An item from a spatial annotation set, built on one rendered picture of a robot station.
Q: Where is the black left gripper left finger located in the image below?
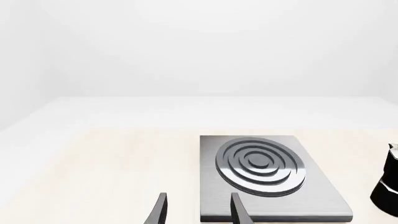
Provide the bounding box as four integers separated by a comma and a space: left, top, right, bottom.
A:
142, 192, 169, 224

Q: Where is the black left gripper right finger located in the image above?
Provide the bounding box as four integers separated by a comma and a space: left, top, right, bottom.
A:
230, 192, 256, 224

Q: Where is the flat black stove plate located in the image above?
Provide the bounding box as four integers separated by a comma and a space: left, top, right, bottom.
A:
199, 134, 354, 223

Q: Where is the black moka pot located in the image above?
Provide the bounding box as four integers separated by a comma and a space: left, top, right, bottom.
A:
369, 142, 398, 218

